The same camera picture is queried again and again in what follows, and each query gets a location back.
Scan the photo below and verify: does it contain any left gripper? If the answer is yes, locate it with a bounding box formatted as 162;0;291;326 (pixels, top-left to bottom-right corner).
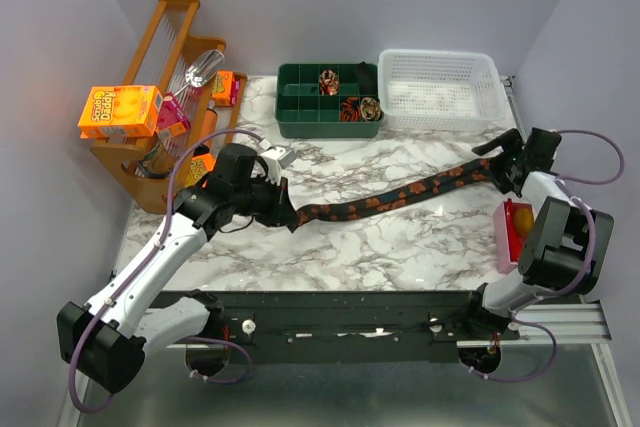
232;172;300;227

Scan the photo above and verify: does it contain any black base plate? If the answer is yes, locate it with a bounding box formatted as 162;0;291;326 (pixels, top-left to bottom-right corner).
149;290;521;366

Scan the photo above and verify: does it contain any small orange box lower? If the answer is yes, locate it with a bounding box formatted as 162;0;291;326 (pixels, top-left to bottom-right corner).
184;153;216;187

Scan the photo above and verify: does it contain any green divided organizer tray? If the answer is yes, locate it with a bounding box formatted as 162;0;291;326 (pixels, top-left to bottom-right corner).
275;63;384;139

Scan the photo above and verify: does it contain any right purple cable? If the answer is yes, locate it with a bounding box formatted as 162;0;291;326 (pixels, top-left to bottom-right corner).
467;129;626;382

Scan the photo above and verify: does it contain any orange fruit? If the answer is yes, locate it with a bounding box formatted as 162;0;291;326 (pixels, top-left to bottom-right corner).
512;207;534;238

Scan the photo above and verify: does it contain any metal scoop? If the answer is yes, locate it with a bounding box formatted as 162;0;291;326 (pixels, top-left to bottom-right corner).
185;49;225;88

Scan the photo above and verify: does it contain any small orange box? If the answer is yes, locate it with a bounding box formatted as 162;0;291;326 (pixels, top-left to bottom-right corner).
211;71;238;107
184;153;216;187

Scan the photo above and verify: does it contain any rolled beige patterned tie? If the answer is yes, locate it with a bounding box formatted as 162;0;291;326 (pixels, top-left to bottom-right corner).
359;97;382;122

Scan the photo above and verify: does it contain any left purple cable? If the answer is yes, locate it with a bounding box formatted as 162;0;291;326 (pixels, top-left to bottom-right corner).
67;129;266;414

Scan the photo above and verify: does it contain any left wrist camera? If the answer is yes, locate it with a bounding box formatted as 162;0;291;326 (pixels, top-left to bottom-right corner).
259;146;296;185

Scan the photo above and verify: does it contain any wooden rack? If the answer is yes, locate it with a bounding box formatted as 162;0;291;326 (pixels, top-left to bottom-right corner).
91;0;226;214

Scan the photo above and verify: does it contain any white plastic basket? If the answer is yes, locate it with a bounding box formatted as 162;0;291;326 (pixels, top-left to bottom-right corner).
377;49;508;132

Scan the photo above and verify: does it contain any small orange box upper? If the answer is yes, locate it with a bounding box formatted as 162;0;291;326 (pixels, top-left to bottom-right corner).
211;71;238;107

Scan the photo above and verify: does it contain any pink small box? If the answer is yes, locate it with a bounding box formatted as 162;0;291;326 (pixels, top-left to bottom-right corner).
156;93;191;139

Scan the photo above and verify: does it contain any aluminium rail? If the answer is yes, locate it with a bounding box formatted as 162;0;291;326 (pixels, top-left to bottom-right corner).
164;302;611;348

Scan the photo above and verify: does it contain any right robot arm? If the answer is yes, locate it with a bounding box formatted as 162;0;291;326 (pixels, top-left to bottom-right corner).
459;128;614;339

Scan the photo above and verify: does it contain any rolled red patterned tie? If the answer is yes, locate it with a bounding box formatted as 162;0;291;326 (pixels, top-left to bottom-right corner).
318;69;339;96

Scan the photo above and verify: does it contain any purple cable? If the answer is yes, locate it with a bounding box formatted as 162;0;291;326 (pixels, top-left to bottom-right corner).
467;129;626;382
67;129;266;414

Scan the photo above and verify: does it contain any pink tray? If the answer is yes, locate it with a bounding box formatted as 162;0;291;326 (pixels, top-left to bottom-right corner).
493;199;534;274

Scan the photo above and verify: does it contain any black orange floral tie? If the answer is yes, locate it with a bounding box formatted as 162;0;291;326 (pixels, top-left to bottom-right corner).
287;158;499;232

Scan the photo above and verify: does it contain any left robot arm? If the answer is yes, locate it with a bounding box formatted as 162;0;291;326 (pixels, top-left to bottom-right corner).
56;143;295;394

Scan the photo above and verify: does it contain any tin can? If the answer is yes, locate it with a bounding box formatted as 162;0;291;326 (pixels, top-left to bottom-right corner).
138;140;174;179

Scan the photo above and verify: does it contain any orange snack box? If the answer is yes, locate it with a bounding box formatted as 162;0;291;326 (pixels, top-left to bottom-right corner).
77;85;163;139

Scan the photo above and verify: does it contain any rolled orange black tie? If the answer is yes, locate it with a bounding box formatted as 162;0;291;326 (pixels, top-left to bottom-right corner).
340;97;361;122

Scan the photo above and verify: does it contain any orange bottle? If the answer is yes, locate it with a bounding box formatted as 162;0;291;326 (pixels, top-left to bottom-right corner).
200;109;218;149

